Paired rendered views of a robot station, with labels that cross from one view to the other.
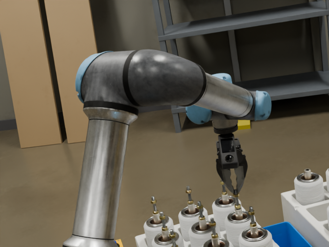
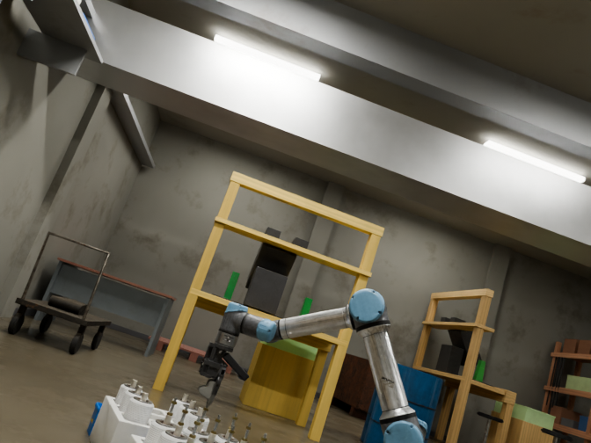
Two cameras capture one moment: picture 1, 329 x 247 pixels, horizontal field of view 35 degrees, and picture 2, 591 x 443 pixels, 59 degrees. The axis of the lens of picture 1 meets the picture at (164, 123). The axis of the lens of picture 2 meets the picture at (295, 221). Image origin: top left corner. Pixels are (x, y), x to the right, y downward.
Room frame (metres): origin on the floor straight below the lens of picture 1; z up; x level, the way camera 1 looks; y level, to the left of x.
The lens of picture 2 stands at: (1.90, 1.69, 0.62)
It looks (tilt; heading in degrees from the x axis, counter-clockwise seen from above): 13 degrees up; 254
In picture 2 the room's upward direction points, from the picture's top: 19 degrees clockwise
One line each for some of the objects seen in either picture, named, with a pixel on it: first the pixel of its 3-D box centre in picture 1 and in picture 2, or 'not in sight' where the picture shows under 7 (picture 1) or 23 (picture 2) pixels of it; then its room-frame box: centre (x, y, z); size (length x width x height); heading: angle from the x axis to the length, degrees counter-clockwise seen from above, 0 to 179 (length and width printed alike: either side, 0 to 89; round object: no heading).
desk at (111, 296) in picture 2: not in sight; (109, 308); (1.83, -5.05, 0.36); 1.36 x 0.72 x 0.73; 169
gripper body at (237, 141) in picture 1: (227, 143); (215, 361); (1.47, -0.18, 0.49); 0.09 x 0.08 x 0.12; 175
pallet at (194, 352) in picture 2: not in sight; (193, 354); (0.44, -6.29, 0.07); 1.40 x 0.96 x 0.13; 169
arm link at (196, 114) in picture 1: (210, 105); (259, 328); (1.37, -0.13, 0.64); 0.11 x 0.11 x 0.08; 55
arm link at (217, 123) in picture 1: (223, 119); (226, 340); (1.46, -0.17, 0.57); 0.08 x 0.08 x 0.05
